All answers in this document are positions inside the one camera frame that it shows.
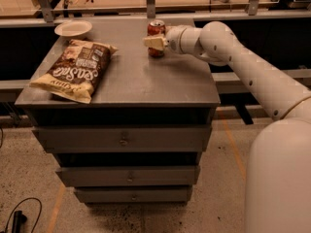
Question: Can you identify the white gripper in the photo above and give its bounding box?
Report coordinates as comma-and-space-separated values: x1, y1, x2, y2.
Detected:
143, 25, 203, 55

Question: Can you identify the red coke can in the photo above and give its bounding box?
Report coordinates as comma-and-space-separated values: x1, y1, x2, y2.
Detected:
147, 19, 166, 57

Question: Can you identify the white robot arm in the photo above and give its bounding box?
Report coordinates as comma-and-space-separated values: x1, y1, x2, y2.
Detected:
144, 21, 311, 233

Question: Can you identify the brown chip bag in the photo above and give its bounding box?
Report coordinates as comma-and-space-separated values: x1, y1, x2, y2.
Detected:
30, 40, 118, 104

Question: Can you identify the white paper bowl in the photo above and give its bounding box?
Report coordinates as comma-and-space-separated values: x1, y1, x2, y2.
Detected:
54, 20, 92, 39

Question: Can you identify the top grey drawer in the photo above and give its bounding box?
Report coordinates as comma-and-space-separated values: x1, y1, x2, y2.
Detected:
33, 126, 211, 153

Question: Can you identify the grey drawer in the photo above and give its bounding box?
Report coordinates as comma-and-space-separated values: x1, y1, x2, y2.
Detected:
74, 185, 192, 203
56, 166, 200, 187
33, 126, 211, 153

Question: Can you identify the middle grey drawer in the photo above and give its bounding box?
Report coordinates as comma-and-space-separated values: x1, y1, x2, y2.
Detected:
56, 166, 200, 187

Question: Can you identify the bottom grey drawer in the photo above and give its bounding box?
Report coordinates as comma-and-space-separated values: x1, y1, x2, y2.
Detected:
74, 185, 192, 203

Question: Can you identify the grey metal rail frame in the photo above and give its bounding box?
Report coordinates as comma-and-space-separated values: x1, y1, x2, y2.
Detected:
0, 0, 311, 126

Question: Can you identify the black floor cable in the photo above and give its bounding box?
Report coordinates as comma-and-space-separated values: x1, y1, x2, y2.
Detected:
0, 197, 44, 233

